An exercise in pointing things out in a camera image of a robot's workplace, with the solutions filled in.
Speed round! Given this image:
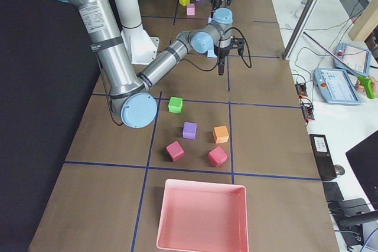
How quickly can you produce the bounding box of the light blue foam block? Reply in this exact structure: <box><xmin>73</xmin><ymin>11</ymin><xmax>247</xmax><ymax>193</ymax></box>
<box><xmin>207</xmin><ymin>50</ymin><xmax>217</xmax><ymax>58</ymax></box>

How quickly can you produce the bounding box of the person hand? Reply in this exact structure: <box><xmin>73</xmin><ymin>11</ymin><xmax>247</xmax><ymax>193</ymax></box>
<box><xmin>355</xmin><ymin>76</ymin><xmax>378</xmax><ymax>97</ymax></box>

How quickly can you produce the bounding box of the pink foam block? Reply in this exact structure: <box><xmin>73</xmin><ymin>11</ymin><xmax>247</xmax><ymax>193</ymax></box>
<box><xmin>186</xmin><ymin>3</ymin><xmax>195</xmax><ymax>16</ymax></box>

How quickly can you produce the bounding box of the green foam block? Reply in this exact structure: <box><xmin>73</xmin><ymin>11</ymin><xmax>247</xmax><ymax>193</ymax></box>
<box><xmin>168</xmin><ymin>96</ymin><xmax>183</xmax><ymax>114</ymax></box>

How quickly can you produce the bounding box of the orange foam block right side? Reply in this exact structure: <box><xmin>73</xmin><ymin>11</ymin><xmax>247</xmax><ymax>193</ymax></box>
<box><xmin>213</xmin><ymin>125</ymin><xmax>229</xmax><ymax>144</ymax></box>

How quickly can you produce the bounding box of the purple foam block right side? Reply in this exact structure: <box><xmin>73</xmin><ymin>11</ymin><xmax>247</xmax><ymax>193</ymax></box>
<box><xmin>183</xmin><ymin>122</ymin><xmax>197</xmax><ymax>139</ymax></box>

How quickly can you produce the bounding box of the black orange connector block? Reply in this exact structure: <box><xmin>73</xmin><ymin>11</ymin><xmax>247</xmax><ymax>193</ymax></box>
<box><xmin>295</xmin><ymin>83</ymin><xmax>308</xmax><ymax>98</ymax></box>
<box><xmin>301</xmin><ymin>103</ymin><xmax>315</xmax><ymax>122</ymax></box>

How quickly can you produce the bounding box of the crimson foam block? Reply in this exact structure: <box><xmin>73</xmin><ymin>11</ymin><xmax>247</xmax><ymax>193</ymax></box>
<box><xmin>208</xmin><ymin>146</ymin><xmax>228</xmax><ymax>167</ymax></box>

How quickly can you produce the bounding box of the dark red foam block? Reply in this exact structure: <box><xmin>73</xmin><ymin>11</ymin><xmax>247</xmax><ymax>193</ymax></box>
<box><xmin>165</xmin><ymin>140</ymin><xmax>184</xmax><ymax>162</ymax></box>

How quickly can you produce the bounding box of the teach pendant near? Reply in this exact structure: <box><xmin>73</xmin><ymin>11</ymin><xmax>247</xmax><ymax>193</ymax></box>
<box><xmin>314</xmin><ymin>68</ymin><xmax>361</xmax><ymax>106</ymax></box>

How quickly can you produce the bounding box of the teach pendant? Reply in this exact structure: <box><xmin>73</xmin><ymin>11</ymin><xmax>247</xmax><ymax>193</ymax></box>
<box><xmin>314</xmin><ymin>68</ymin><xmax>361</xmax><ymax>106</ymax></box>
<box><xmin>335</xmin><ymin>42</ymin><xmax>372</xmax><ymax>77</ymax></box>

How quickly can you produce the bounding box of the teach pendant far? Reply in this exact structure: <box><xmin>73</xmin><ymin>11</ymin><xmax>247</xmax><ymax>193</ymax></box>
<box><xmin>335</xmin><ymin>42</ymin><xmax>372</xmax><ymax>77</ymax></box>

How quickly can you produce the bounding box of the black power box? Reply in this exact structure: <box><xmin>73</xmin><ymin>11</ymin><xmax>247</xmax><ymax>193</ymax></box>
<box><xmin>309</xmin><ymin>134</ymin><xmax>337</xmax><ymax>181</ymax></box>

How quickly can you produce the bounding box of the pink plastic tray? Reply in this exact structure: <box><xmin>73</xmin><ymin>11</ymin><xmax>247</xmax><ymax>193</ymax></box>
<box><xmin>156</xmin><ymin>179</ymin><xmax>249</xmax><ymax>251</ymax></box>

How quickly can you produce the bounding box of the black computer mouse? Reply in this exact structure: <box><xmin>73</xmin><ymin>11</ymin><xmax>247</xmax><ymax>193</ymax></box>
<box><xmin>334</xmin><ymin>165</ymin><xmax>345</xmax><ymax>176</ymax></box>

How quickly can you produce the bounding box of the black monitor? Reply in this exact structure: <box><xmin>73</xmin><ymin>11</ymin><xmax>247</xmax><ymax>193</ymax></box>
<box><xmin>346</xmin><ymin>133</ymin><xmax>378</xmax><ymax>209</ymax></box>

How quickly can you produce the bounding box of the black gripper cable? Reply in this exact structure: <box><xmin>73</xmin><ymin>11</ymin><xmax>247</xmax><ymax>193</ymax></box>
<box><xmin>183</xmin><ymin>27</ymin><xmax>253</xmax><ymax>71</ymax></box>

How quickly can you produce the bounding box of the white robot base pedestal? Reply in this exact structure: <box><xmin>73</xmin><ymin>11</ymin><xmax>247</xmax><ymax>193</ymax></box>
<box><xmin>115</xmin><ymin>0</ymin><xmax>159</xmax><ymax>65</ymax></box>

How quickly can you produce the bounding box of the aluminium frame post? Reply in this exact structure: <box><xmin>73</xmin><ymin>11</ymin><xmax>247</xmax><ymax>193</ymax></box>
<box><xmin>282</xmin><ymin>0</ymin><xmax>319</xmax><ymax>61</ymax></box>

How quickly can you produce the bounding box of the green handled reach grabber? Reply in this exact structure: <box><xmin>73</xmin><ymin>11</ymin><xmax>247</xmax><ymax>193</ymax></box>
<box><xmin>303</xmin><ymin>32</ymin><xmax>375</xmax><ymax>99</ymax></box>

